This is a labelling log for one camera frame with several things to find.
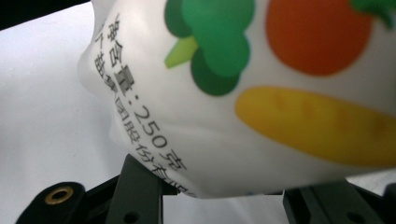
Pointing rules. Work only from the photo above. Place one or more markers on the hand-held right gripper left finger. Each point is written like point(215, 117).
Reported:
point(137, 199)

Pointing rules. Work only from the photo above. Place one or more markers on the white paper sheet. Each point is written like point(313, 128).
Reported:
point(46, 102)

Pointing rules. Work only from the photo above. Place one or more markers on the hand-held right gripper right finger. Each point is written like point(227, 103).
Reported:
point(327, 205)

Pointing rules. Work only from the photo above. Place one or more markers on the blue and white bag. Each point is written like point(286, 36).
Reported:
point(249, 124)

